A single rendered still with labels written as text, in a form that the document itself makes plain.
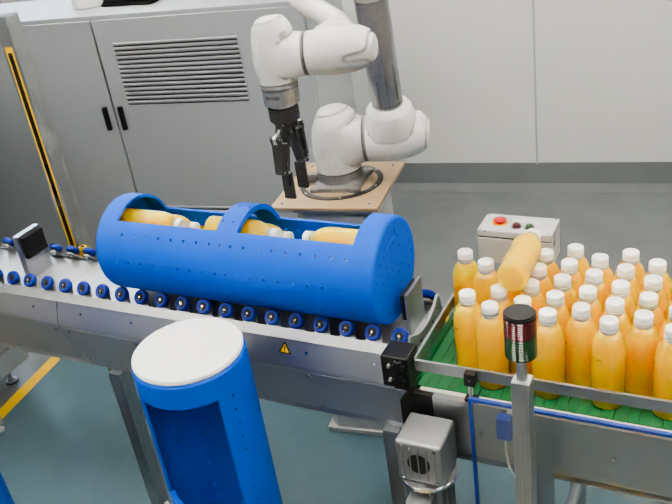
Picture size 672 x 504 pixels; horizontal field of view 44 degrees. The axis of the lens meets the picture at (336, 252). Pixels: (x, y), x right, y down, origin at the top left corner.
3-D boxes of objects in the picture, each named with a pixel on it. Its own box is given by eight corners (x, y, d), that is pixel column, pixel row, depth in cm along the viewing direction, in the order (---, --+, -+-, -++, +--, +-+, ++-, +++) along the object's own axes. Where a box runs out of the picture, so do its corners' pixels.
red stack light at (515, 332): (508, 321, 164) (507, 305, 163) (540, 326, 162) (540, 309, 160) (499, 339, 159) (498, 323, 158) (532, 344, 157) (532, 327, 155)
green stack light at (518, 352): (509, 342, 167) (508, 322, 164) (541, 347, 164) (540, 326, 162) (500, 360, 162) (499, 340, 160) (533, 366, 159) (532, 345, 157)
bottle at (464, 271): (486, 328, 217) (482, 261, 208) (458, 332, 218) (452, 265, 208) (481, 313, 224) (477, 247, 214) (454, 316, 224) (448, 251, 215)
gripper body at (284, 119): (277, 98, 206) (283, 134, 210) (260, 110, 199) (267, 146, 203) (304, 99, 202) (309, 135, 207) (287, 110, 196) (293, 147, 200)
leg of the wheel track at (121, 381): (160, 500, 306) (116, 363, 276) (173, 504, 303) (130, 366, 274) (151, 512, 301) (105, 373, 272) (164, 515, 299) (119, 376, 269)
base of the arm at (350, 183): (315, 171, 299) (312, 157, 296) (373, 171, 292) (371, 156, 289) (298, 193, 284) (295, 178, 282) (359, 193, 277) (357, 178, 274)
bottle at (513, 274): (520, 297, 191) (540, 255, 207) (532, 272, 187) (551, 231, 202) (491, 283, 193) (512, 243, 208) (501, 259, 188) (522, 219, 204)
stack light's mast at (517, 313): (510, 366, 170) (507, 301, 162) (541, 371, 167) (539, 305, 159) (502, 385, 165) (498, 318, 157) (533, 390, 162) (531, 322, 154)
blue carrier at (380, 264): (168, 248, 268) (138, 174, 252) (421, 277, 230) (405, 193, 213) (117, 305, 249) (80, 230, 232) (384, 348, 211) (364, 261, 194)
